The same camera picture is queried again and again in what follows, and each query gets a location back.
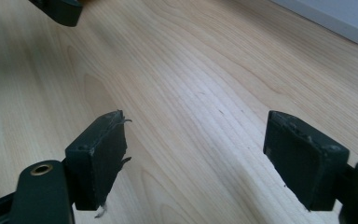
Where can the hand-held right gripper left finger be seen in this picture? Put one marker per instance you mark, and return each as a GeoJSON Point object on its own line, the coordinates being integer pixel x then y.
{"type": "Point", "coordinates": [99, 161]}

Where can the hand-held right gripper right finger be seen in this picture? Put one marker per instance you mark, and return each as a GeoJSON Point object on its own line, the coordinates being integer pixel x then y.
{"type": "Point", "coordinates": [304, 161]}

